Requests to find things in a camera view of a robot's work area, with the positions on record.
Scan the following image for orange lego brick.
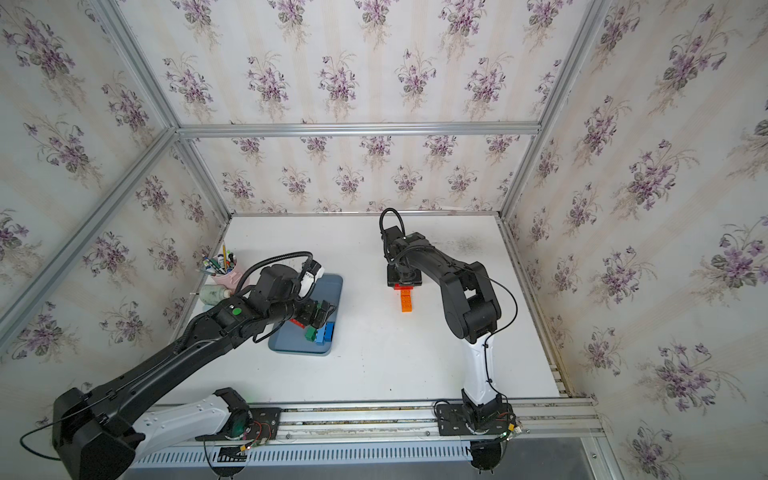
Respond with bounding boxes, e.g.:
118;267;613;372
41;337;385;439
400;289;413;313

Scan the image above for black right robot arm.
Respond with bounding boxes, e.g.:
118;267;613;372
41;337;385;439
381;226;504;431

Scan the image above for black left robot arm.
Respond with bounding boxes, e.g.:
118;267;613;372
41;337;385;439
52;256;336;479

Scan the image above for long dark green lego brick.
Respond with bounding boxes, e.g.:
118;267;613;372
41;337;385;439
304;326;317;342

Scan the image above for blue lego brick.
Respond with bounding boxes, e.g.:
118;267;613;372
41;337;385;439
315;322;335;345

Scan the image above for blue plastic tray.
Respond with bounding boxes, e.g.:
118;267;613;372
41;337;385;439
268;274;344;356

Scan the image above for pink pen holder cup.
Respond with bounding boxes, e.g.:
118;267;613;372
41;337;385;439
211;261;245;293

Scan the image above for pale green lotion bottle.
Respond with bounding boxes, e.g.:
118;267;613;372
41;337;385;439
198;284;234;306

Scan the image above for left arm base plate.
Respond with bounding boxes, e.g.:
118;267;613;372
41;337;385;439
209;406;283;448

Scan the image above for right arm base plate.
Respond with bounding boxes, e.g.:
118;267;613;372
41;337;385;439
432;400;519;437

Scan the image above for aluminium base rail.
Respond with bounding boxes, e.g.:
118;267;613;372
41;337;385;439
132;398;616;478

